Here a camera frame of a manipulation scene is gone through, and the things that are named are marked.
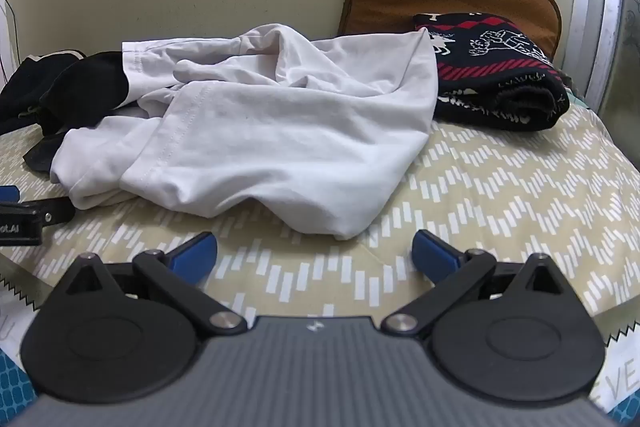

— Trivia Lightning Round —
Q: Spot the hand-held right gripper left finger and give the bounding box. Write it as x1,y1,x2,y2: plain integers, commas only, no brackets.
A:
65,231,247,339

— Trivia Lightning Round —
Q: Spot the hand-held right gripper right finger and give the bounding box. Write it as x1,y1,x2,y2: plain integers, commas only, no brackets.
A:
382,229,574,339

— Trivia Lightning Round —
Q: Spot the dark navy garment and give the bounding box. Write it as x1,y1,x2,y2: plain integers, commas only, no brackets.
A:
0,49,133,172

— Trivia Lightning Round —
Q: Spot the white t-shirt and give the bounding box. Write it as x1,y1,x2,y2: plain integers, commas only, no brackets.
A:
50,23,441,242

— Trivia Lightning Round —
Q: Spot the beige patterned bed sheet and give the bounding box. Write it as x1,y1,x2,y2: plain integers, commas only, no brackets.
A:
0,99,640,358

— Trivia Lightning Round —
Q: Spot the navy red patterned sweater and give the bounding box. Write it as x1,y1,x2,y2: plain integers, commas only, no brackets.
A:
412,11,571,132

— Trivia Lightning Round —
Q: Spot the thin wall cable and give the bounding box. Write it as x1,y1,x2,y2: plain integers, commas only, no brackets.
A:
0,0,23,72

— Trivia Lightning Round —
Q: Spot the white window frame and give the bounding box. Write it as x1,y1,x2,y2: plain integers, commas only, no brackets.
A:
570,0,640,118

